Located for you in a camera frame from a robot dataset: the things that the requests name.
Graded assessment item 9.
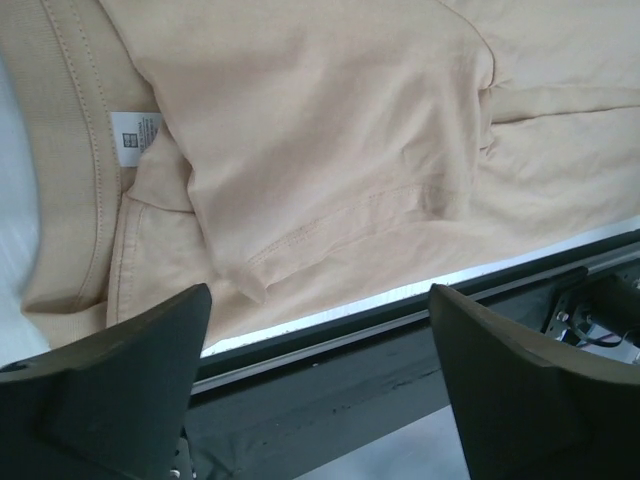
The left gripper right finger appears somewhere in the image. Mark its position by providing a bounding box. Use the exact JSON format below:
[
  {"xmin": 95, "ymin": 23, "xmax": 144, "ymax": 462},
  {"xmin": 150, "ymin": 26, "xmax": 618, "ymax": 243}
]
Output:
[{"xmin": 429, "ymin": 285, "xmax": 639, "ymax": 479}]

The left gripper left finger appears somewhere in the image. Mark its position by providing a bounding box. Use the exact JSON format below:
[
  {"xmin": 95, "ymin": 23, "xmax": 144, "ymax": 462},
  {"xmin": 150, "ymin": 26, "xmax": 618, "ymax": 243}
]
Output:
[{"xmin": 1, "ymin": 284, "xmax": 212, "ymax": 479}]

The beige t-shirt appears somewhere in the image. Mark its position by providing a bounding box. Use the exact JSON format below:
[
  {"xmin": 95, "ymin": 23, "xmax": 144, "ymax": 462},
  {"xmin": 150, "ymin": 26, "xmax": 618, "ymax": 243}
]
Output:
[{"xmin": 1, "ymin": 1, "xmax": 639, "ymax": 348}]

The aluminium frame rail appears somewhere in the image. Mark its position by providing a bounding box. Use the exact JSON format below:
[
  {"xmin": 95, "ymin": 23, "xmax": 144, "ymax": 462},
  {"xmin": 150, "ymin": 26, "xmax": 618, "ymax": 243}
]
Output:
[{"xmin": 192, "ymin": 230, "xmax": 639, "ymax": 396}]

